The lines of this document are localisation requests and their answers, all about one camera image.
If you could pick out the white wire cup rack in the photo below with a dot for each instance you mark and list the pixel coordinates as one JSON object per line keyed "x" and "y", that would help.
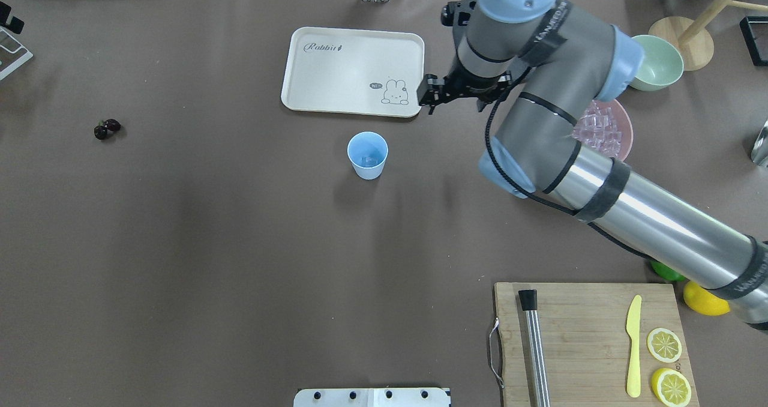
{"x": 13, "y": 54}

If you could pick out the wooden cutting board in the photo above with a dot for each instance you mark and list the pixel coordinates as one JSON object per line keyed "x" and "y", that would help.
{"x": 585, "y": 344}

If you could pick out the green ceramic bowl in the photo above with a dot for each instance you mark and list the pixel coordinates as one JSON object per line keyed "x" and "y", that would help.
{"x": 662, "y": 65}

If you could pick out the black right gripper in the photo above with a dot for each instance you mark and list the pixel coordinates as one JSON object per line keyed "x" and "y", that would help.
{"x": 457, "y": 86}

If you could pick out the yellow lemon near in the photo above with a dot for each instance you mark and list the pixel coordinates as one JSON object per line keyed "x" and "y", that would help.
{"x": 703, "y": 301}

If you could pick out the wooden cup stand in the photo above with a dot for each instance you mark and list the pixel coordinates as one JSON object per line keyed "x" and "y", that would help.
{"x": 690, "y": 36}

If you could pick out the cream rabbit tray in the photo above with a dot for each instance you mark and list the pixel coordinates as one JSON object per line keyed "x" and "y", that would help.
{"x": 354, "y": 71}

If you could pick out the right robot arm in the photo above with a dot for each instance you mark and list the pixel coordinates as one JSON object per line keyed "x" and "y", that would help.
{"x": 566, "y": 58}

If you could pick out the lemon slice lower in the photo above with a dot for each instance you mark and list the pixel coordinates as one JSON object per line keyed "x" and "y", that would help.
{"x": 671, "y": 388}

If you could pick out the lemon slice upper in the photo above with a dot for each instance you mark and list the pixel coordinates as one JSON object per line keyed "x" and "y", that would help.
{"x": 664, "y": 345}

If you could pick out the steel shaker cup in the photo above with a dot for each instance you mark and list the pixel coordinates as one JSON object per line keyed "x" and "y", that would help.
{"x": 760, "y": 147}

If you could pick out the steel muddler black tip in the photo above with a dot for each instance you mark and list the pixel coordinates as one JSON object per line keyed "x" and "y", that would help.
{"x": 529, "y": 305}

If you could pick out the yellow plastic knife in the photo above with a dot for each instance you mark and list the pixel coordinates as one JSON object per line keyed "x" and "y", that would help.
{"x": 632, "y": 328}

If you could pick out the lemon slice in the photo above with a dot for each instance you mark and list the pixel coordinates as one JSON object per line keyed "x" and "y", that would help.
{"x": 671, "y": 388}
{"x": 664, "y": 345}

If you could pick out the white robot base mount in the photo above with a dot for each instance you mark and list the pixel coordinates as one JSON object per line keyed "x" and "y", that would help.
{"x": 407, "y": 396}

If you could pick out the light blue plastic cup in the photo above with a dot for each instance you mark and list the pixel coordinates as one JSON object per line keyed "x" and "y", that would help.
{"x": 368, "y": 153}

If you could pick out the pink bowl of ice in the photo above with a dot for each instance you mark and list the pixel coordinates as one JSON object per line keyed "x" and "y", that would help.
{"x": 606, "y": 127}

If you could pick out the dark red cherry pair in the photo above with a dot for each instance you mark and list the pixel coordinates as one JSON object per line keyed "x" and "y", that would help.
{"x": 106, "y": 128}

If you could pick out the green lime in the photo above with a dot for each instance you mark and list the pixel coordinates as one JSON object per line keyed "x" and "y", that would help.
{"x": 665, "y": 272}

